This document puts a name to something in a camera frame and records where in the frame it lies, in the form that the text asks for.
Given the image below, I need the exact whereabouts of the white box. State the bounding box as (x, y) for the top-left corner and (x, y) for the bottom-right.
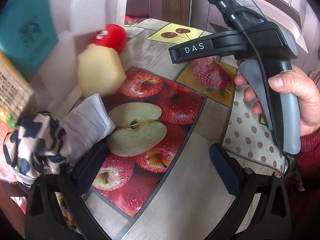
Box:
(30, 0), (130, 120)

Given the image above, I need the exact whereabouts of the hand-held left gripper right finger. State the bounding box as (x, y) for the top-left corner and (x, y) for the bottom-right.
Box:
(209, 143), (292, 240)

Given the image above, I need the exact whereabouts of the fruit print tablecloth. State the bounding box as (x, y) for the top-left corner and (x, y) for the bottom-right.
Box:
(52, 15), (288, 240)

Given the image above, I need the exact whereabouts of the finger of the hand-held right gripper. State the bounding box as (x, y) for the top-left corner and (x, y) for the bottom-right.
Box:
(168, 36), (218, 65)

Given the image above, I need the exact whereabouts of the green and yellow scouring sponge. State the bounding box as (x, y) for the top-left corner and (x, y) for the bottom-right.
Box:
(0, 0), (60, 80)

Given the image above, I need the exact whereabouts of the red plush ball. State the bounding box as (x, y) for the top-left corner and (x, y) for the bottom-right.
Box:
(91, 24), (128, 54)

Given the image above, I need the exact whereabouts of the person's right forearm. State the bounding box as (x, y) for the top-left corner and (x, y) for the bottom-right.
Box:
(287, 129), (320, 193)

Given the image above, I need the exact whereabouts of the black and white patterned cloth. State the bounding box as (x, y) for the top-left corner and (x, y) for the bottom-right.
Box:
(3, 111), (73, 183)

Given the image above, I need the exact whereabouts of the dark wooden door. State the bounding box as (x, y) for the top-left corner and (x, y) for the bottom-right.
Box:
(147, 0), (200, 25)

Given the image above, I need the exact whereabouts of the pink fluffy cloth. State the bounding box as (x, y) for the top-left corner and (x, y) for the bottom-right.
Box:
(0, 127), (28, 183)

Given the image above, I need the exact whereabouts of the mauve plastic chair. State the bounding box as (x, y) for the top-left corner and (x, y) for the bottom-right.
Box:
(235, 0), (318, 75)

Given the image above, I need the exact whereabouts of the pale yellow sponge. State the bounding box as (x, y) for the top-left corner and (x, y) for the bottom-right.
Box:
(77, 44), (127, 97)

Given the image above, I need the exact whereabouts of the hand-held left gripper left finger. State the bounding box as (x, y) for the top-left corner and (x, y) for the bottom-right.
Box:
(25, 142), (110, 240)

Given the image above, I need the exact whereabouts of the person's right hand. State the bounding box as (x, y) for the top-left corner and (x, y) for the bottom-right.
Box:
(234, 65), (320, 138)

